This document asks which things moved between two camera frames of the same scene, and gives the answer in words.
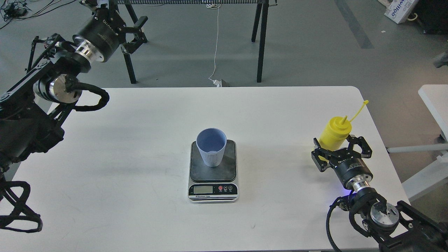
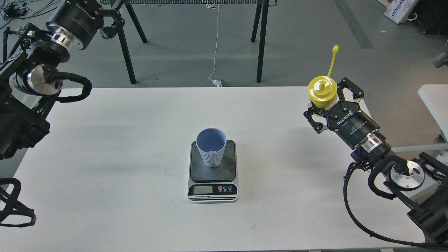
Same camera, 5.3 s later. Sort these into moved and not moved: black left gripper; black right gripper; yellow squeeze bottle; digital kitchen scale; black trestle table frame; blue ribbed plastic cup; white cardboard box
Moved: yellow squeeze bottle; black left gripper; black right gripper
Not moved: black trestle table frame; digital kitchen scale; white cardboard box; blue ribbed plastic cup
